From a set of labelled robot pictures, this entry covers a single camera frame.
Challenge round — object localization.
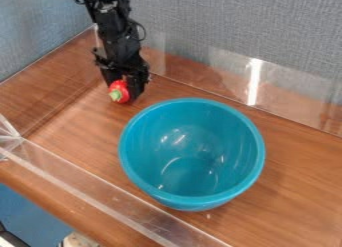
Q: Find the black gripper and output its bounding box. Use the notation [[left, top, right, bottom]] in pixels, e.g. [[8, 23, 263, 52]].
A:
[[92, 35, 149, 101]]

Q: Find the red toy strawberry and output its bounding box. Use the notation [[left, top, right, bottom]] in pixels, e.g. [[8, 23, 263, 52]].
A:
[[108, 80, 129, 103]]

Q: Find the blue plastic bowl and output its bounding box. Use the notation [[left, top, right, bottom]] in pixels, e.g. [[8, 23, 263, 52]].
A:
[[117, 98, 266, 212]]

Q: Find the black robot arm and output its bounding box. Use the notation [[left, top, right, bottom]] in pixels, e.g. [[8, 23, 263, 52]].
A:
[[73, 0, 149, 103]]

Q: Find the clear acrylic front barrier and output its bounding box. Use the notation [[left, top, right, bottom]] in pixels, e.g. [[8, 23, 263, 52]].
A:
[[0, 138, 232, 247]]

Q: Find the clear acrylic barrier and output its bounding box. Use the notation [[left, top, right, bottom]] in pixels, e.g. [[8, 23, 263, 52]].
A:
[[144, 31, 342, 138], [0, 138, 232, 247]]

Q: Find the clear acrylic back barrier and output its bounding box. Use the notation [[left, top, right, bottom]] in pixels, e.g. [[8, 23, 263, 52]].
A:
[[144, 31, 342, 138]]

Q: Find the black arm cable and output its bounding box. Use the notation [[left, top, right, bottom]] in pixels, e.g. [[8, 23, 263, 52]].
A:
[[129, 20, 148, 43]]

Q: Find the clear acrylic left bracket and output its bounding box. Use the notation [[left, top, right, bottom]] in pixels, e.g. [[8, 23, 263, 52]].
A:
[[0, 114, 24, 161]]

